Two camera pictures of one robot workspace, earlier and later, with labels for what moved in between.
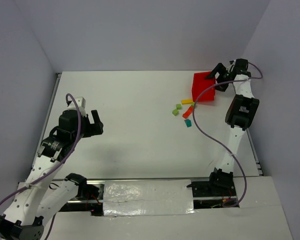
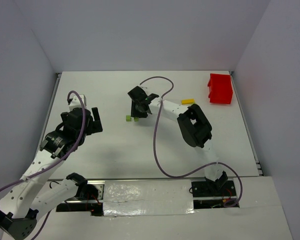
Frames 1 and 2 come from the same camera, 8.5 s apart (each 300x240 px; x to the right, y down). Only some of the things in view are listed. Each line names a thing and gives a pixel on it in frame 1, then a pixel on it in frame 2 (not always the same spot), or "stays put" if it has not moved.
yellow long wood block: [187, 101] stays put
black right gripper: [223, 78] -> [138, 107]
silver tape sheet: [148, 197] stays put
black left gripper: [90, 128] stays put
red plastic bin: [200, 83] -> [221, 88]
